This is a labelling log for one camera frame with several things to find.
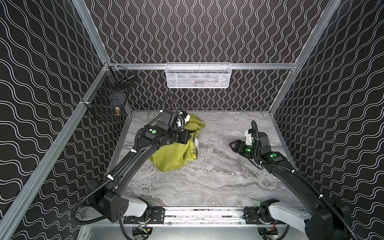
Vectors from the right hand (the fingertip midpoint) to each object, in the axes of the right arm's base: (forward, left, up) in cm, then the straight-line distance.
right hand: (234, 146), depth 82 cm
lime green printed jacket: (-6, +34, 0) cm, 35 cm away
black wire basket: (+26, +77, +10) cm, 82 cm away
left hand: (-2, +21, +12) cm, 24 cm away
